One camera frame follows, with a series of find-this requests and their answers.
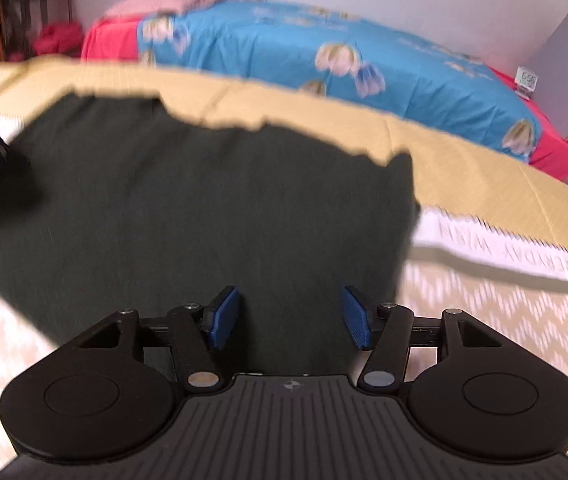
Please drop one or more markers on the dark green knit sweater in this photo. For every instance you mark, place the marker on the dark green knit sweater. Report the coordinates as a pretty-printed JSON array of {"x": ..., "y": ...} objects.
[{"x": 123, "y": 206}]

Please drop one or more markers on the red bags pile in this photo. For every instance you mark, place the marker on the red bags pile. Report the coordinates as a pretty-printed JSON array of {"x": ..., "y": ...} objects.
[{"x": 64, "y": 38}]

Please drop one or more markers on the red bed sheet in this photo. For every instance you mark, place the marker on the red bed sheet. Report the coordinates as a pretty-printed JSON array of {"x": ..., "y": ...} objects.
[{"x": 115, "y": 39}]

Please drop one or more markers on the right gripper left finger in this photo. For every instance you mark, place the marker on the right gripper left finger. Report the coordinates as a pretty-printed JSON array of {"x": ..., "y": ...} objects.
[{"x": 196, "y": 334}]

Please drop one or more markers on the small white digital clock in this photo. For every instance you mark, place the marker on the small white digital clock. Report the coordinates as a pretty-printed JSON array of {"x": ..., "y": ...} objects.
[{"x": 525, "y": 82}]

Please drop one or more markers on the pink pillow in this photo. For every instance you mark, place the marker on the pink pillow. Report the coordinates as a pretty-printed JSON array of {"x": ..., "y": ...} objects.
[{"x": 145, "y": 7}]

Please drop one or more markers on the blue floral quilt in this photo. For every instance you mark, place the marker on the blue floral quilt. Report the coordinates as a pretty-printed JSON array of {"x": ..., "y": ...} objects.
[{"x": 343, "y": 57}]

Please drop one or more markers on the patterned yellow beige bedspread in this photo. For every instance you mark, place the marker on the patterned yellow beige bedspread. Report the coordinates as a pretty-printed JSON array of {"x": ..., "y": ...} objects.
[{"x": 493, "y": 235}]

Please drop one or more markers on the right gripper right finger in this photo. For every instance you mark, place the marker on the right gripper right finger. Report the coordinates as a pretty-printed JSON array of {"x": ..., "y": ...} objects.
[{"x": 385, "y": 331}]

